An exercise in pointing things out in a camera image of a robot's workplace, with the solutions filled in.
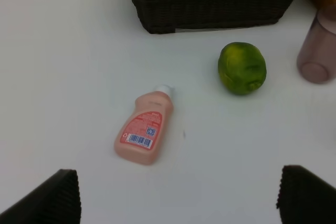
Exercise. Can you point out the translucent purple plastic cup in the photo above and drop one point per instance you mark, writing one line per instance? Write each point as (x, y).
(316, 59)

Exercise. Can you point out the green lime fruit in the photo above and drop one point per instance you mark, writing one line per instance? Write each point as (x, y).
(241, 68)

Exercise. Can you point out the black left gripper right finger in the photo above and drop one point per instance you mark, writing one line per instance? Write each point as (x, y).
(304, 197)

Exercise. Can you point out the pink lotion bottle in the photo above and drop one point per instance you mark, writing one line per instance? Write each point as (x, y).
(141, 137)

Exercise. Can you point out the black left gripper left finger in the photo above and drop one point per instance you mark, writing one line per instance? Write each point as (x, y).
(56, 200)

